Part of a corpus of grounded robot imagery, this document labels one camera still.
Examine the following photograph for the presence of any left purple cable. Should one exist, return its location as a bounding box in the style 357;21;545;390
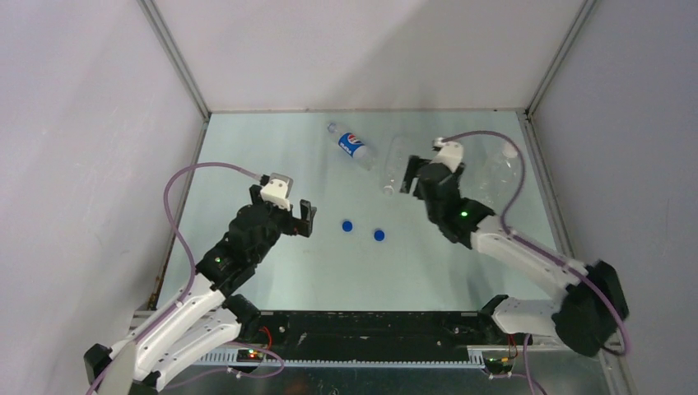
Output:
84;162;286;395

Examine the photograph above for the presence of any white slotted cable duct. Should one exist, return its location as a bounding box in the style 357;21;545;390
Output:
193;348;486;369

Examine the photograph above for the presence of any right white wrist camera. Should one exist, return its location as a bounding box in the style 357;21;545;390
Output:
430;137;464;173

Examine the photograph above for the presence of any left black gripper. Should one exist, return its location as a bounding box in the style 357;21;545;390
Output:
249;184;314;263

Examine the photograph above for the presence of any Pepsi labelled clear bottle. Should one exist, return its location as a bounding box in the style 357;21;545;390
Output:
326;122;376;171

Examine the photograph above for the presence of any right controller board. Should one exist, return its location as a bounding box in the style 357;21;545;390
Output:
482;357;516;378

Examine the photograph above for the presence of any clear unlabelled plastic bottle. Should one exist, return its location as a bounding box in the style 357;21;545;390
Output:
380;133;411;197

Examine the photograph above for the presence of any clear bottle with yellow label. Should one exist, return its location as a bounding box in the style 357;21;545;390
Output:
475;142;521;212

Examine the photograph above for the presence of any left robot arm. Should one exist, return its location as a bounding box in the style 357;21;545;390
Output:
83;179;317;394

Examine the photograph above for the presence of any left controller board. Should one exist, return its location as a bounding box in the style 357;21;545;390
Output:
235;348;266;363

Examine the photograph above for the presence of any controller board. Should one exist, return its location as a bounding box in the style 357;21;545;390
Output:
235;348;266;363
482;357;516;378

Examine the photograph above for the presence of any purple cable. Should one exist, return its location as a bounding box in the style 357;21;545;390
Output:
84;162;286;395
433;130;634;395

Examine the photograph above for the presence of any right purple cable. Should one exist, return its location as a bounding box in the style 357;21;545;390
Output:
433;130;634;395

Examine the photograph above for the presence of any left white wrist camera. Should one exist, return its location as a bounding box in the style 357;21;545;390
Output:
260;173;293;211

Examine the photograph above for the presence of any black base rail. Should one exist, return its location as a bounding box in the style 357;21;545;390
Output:
237;310;509;361

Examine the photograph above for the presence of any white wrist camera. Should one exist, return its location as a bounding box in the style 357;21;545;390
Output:
260;173;293;211
430;137;464;173

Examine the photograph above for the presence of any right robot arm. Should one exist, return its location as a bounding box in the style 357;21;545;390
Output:
400;156;631;357

